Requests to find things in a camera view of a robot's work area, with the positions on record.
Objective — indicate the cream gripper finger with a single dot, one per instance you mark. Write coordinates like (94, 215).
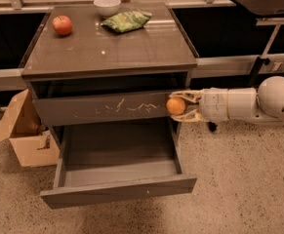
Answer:
(192, 96)
(189, 117)

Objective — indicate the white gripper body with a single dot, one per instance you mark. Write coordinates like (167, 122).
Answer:
(214, 104)

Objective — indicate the small orange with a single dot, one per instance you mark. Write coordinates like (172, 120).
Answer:
(175, 106)

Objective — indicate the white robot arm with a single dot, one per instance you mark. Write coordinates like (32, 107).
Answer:
(264, 105)

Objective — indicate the scratched grey upper drawer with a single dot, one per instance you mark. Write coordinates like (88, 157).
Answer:
(61, 111)

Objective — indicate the grey drawer cabinet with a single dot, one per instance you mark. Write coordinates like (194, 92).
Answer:
(95, 60)

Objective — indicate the open grey middle drawer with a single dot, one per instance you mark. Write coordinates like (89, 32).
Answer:
(118, 161)

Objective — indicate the green chip bag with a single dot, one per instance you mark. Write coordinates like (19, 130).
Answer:
(127, 21)

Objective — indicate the white bowl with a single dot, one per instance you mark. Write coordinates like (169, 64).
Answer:
(107, 8)

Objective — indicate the red apple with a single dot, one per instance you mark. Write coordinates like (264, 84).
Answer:
(62, 25)

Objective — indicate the open cardboard box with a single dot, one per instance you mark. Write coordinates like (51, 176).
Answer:
(21, 126)

